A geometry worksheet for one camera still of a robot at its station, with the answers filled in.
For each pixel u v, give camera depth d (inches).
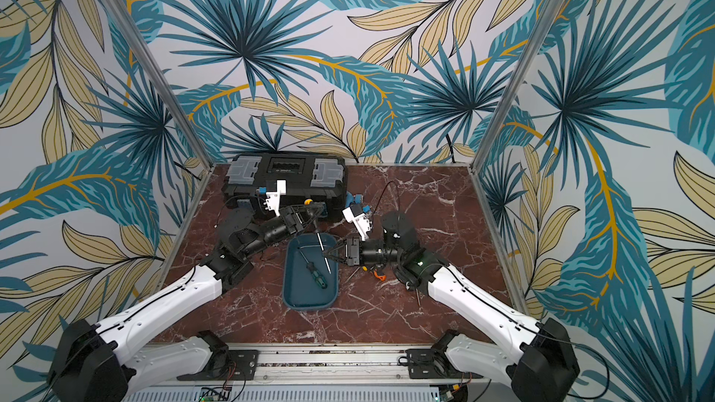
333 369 28.9
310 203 26.2
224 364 26.8
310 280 34.8
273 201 25.5
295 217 24.6
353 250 23.3
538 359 15.2
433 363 26.3
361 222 25.5
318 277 34.1
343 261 24.7
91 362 14.9
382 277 34.6
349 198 40.9
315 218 25.8
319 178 36.4
